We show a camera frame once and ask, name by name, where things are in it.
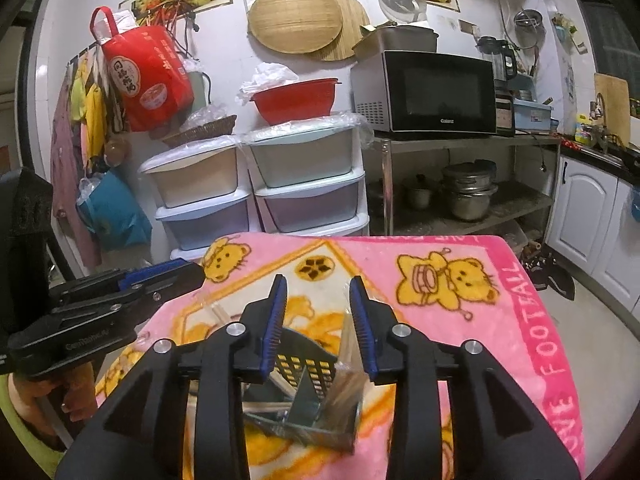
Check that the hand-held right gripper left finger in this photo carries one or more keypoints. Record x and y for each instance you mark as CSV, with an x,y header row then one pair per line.
x,y
277,325

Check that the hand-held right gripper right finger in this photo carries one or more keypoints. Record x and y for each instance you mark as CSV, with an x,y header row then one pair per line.
x,y
362,330

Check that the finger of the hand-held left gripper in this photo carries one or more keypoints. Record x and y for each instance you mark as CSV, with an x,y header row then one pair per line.
x,y
140,275
170,280

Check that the pile of chopsticks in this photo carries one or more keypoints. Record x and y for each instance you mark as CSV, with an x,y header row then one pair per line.
x,y
345,395

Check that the dark green utensil holder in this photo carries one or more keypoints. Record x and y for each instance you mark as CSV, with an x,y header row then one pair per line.
x,y
306,400

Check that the person's left forearm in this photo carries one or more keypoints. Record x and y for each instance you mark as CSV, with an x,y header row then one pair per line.
x,y
25,430

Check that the person's left hand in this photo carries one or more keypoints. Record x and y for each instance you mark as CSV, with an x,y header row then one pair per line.
x,y
75,390

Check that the blue hanging bag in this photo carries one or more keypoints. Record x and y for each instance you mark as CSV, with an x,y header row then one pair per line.
x,y
115,210

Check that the pink printed bear blanket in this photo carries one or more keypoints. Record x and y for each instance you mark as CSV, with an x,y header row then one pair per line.
x,y
450,340

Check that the pink hanging apron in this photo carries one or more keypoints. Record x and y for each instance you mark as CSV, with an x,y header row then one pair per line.
x,y
70,175

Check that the black chair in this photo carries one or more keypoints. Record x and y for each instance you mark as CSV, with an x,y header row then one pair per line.
x,y
25,210

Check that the small steel pot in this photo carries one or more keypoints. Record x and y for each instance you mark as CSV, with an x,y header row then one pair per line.
x,y
417,195

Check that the wicker basket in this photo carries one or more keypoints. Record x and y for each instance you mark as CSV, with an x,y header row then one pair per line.
x,y
205,132

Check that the clear plastic bag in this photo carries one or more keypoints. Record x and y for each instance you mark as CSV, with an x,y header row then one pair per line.
x,y
207,116

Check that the green and lilac drawer unit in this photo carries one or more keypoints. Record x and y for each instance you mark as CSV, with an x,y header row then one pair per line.
x,y
300,155

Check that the yellow green dish cloths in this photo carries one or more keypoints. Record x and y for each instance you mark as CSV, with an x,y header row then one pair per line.
x,y
92,110

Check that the stacked steel pots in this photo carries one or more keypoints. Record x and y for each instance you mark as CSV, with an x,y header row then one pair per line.
x,y
470,195

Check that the pale green jug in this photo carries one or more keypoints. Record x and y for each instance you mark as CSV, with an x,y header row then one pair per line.
x,y
199,90

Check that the pair of dark shoes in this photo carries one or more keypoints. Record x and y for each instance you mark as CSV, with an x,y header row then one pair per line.
x,y
550,275

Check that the metal shelf rack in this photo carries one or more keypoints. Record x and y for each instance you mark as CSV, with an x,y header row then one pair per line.
x,y
450,141

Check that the red plastic basin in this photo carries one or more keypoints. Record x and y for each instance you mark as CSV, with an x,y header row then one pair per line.
x,y
295,102

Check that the white plastic bag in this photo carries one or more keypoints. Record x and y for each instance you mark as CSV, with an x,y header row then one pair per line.
x,y
267,80

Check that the black microwave oven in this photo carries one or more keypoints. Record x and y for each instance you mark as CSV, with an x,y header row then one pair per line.
x,y
440,95

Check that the white kitchen cabinets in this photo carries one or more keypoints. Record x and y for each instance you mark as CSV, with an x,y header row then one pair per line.
x,y
580,210

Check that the small black appliance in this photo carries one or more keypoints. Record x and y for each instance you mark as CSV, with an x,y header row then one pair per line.
x,y
504,112

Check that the pale blue dish box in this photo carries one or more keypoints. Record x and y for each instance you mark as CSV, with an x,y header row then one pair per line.
x,y
532,115

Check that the round bamboo tray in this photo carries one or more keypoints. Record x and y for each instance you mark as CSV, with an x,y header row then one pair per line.
x,y
295,20

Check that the black countertop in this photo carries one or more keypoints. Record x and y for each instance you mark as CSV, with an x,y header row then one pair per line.
x,y
600,160

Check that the grey rectangular container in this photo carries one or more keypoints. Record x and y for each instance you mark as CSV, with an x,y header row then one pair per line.
x,y
405,40

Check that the yellow bottle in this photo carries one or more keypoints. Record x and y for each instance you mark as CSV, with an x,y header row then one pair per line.
x,y
584,130

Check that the blue hanging bin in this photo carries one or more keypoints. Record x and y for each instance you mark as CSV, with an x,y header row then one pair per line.
x,y
636,210

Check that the black blender jug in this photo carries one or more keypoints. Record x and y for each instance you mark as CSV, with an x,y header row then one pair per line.
x,y
500,60

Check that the round bamboo mat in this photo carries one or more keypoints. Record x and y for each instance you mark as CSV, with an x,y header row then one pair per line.
x,y
355,25

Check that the kitchen faucet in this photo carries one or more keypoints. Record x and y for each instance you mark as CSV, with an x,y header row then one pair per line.
x,y
598,115

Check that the glass pot lid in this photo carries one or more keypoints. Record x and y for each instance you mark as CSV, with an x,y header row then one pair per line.
x,y
402,0

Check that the wooden cutting board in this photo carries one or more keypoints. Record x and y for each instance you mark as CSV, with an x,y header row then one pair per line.
x,y
612,105

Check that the hanging steel pot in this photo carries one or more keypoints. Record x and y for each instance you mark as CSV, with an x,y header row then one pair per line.
x,y
527,27

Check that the hanging plant pot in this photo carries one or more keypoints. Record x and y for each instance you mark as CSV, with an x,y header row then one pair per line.
x,y
567,27

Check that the dark window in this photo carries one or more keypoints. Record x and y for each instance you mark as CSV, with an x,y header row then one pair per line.
x,y
615,45

